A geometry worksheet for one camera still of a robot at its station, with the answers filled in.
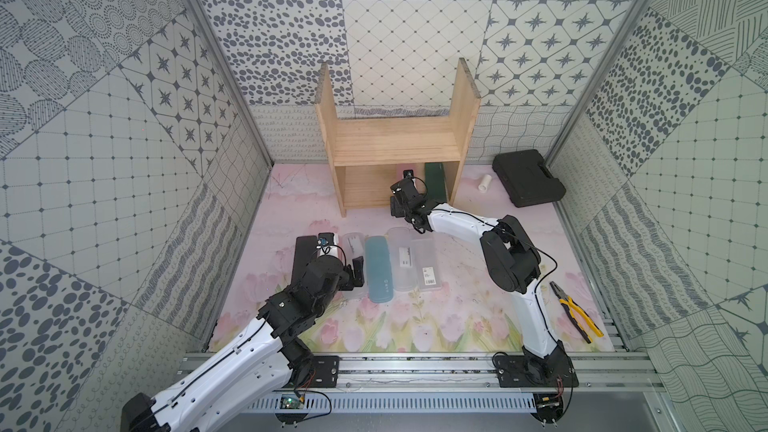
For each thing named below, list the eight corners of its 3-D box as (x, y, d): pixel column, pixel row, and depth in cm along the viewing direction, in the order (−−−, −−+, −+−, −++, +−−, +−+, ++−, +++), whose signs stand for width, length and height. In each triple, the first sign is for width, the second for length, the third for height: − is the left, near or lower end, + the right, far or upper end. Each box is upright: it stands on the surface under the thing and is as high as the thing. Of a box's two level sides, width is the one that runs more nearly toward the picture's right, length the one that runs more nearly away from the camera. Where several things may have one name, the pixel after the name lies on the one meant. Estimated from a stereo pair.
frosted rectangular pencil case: (420, 291, 90) (420, 288, 88) (411, 244, 100) (412, 240, 98) (444, 288, 90) (445, 285, 88) (433, 242, 101) (434, 238, 99)
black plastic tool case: (516, 209, 108) (520, 200, 104) (489, 164, 123) (492, 155, 120) (563, 200, 111) (569, 191, 107) (531, 157, 126) (536, 148, 122)
